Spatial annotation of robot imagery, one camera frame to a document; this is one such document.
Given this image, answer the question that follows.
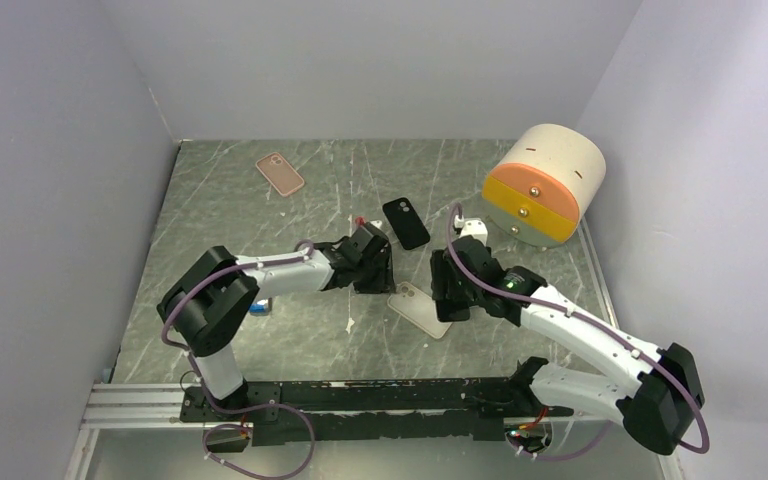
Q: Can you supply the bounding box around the black phone case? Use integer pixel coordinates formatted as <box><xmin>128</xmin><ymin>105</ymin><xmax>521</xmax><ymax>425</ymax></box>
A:
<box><xmin>382</xmin><ymin>197</ymin><xmax>431</xmax><ymax>251</ymax></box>

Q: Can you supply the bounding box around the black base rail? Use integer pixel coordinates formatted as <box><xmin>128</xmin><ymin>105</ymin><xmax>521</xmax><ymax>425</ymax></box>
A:
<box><xmin>179</xmin><ymin>377</ymin><xmax>572</xmax><ymax>446</ymax></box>

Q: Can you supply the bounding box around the round drawer cabinet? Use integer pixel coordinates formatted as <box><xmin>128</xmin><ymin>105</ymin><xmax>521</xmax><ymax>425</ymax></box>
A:
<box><xmin>481</xmin><ymin>123</ymin><xmax>606</xmax><ymax>248</ymax></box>

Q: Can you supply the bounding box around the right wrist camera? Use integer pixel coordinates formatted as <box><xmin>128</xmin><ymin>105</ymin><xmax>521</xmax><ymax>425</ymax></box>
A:
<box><xmin>454</xmin><ymin>217</ymin><xmax>489</xmax><ymax>245</ymax></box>

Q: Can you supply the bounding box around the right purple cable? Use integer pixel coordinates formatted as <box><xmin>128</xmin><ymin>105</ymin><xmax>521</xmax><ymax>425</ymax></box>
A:
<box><xmin>446</xmin><ymin>202</ymin><xmax>711</xmax><ymax>463</ymax></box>

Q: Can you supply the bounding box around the beige phone case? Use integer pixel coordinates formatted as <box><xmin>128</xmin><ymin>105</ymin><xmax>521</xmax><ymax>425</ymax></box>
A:
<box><xmin>387</xmin><ymin>282</ymin><xmax>451</xmax><ymax>340</ymax></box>

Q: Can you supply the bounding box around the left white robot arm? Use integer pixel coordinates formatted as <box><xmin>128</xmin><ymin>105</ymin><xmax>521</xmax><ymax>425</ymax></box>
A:
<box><xmin>157</xmin><ymin>223</ymin><xmax>396</xmax><ymax>420</ymax></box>

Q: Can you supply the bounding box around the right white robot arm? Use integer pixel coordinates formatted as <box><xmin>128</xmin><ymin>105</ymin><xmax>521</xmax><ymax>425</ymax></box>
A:
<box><xmin>430</xmin><ymin>235</ymin><xmax>711</xmax><ymax>455</ymax></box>

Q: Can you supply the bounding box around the pink phone case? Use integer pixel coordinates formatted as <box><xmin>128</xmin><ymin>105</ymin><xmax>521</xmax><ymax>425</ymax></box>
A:
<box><xmin>255</xmin><ymin>152</ymin><xmax>305</xmax><ymax>197</ymax></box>

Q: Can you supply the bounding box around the blue grey small cylinder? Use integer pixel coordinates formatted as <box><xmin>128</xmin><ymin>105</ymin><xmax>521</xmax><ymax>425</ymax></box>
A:
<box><xmin>248</xmin><ymin>298</ymin><xmax>273</xmax><ymax>316</ymax></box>

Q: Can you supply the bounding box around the aluminium frame rail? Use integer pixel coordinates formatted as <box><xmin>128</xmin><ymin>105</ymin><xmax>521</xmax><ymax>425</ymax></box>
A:
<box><xmin>81</xmin><ymin>384</ymin><xmax>184</xmax><ymax>430</ymax></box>

